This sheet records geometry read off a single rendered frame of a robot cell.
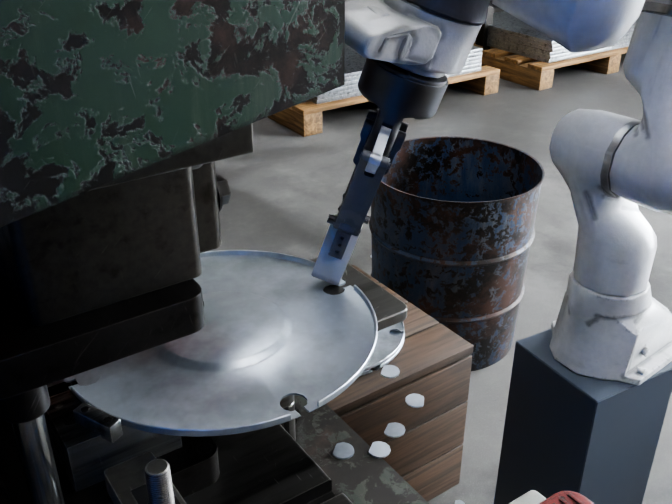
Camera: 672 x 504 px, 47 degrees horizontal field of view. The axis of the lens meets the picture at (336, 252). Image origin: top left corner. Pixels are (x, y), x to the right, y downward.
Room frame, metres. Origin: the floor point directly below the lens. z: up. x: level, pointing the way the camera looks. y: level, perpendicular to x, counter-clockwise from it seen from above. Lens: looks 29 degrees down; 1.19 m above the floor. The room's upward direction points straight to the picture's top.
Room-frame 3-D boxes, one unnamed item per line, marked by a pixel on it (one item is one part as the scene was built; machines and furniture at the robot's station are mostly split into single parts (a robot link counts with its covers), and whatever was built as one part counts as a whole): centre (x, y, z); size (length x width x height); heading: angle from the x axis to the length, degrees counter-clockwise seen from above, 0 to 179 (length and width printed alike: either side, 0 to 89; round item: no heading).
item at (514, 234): (1.74, -0.29, 0.24); 0.42 x 0.42 x 0.48
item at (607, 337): (1.04, -0.45, 0.52); 0.22 x 0.19 x 0.14; 120
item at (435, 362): (1.21, 0.01, 0.18); 0.40 x 0.38 x 0.35; 125
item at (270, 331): (0.59, 0.11, 0.78); 0.29 x 0.29 x 0.01
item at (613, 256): (1.04, -0.40, 0.71); 0.18 x 0.11 x 0.25; 37
